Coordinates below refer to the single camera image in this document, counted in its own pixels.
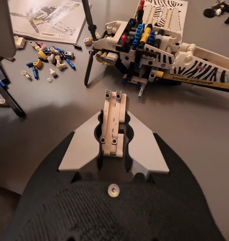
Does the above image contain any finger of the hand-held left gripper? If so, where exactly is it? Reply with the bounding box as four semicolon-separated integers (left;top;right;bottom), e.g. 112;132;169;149
0;0;17;59

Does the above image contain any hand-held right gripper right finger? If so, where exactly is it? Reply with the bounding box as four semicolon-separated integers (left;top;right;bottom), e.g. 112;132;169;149
124;111;170;179

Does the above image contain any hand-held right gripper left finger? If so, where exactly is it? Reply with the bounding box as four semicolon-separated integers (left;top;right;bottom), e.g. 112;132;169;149
58;110;104;171

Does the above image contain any white lego panel assembly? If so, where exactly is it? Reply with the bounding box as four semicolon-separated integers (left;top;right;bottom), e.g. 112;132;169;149
100;89;129;157

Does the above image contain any lego instruction booklet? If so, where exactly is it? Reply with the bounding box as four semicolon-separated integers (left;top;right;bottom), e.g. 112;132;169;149
8;0;92;45

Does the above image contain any white lego connector block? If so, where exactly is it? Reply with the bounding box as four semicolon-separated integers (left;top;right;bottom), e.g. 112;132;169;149
14;36;26;49

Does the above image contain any pile of small lego pieces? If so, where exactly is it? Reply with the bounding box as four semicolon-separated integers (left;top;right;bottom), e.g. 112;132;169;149
21;40;76;83

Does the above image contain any black lego beam blue pin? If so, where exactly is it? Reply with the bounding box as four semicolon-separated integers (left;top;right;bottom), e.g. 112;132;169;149
0;80;27;117

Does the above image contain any white lego pin connector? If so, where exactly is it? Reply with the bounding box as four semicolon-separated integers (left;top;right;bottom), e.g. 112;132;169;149
84;33;100;46

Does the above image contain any zebra striped lego helicopter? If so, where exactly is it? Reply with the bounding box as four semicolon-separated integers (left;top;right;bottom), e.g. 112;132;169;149
82;0;229;97

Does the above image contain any black lego wheel assembly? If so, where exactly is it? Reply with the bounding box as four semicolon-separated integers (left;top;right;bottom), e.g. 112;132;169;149
203;0;229;18

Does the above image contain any zebra sticker sheet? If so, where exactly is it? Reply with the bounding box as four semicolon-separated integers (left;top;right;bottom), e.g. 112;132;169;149
134;0;188;44

